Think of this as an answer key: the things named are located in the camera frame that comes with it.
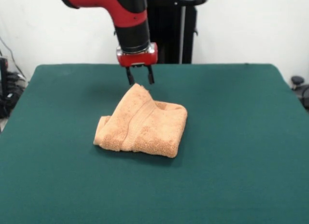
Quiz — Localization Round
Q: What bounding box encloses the black equipment pile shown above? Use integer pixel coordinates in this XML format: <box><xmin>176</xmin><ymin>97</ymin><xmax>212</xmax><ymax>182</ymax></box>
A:
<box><xmin>0</xmin><ymin>56</ymin><xmax>28</xmax><ymax>119</ymax></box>

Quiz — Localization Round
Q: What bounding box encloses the dark green table cloth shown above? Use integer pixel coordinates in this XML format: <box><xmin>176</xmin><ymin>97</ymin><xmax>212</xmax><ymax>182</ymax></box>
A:
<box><xmin>0</xmin><ymin>63</ymin><xmax>309</xmax><ymax>224</ymax></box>

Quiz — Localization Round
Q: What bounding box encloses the grey office chair base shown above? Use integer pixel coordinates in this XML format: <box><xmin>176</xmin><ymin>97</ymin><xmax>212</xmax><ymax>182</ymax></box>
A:
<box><xmin>291</xmin><ymin>75</ymin><xmax>309</xmax><ymax>113</ymax></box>

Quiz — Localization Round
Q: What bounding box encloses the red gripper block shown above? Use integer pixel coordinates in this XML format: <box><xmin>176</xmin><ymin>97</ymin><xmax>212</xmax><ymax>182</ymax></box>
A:
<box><xmin>117</xmin><ymin>43</ymin><xmax>159</xmax><ymax>86</ymax></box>

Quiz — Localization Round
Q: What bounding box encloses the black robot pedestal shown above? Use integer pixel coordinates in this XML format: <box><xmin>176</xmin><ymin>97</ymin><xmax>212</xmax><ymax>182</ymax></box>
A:
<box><xmin>146</xmin><ymin>0</ymin><xmax>209</xmax><ymax>65</ymax></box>

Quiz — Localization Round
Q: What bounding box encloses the thin grey wall cable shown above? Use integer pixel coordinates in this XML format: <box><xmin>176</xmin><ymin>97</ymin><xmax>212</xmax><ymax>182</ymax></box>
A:
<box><xmin>0</xmin><ymin>37</ymin><xmax>27</xmax><ymax>80</ymax></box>

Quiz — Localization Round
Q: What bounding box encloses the orange terry towel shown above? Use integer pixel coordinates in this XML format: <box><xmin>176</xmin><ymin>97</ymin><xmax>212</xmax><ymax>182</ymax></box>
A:
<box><xmin>93</xmin><ymin>83</ymin><xmax>188</xmax><ymax>159</ymax></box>

